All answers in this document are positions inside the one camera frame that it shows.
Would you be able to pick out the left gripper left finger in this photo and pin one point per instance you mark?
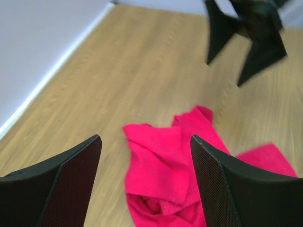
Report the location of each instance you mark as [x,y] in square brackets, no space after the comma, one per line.
[52,193]

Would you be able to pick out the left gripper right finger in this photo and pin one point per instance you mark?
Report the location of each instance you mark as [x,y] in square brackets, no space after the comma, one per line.
[236,194]

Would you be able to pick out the pink t shirt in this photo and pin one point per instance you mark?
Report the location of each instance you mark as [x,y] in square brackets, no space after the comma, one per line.
[160,183]

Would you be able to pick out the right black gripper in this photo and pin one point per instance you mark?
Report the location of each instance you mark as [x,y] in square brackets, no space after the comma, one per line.
[258,20]

